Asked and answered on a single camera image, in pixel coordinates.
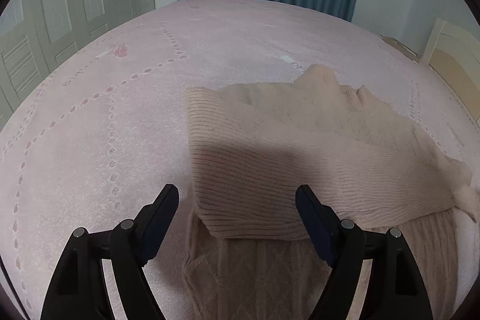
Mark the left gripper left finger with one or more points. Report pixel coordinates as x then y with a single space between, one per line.
153 221

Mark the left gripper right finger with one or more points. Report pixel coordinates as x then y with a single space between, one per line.
336 241

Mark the pink knit sweater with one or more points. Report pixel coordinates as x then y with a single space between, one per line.
251 146

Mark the pink patterned bed cover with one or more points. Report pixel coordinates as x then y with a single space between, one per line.
102 135

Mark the cream wooden headboard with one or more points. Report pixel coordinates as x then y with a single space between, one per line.
453 53

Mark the white wardrobe with red decals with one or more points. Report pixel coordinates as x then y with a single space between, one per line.
37 36

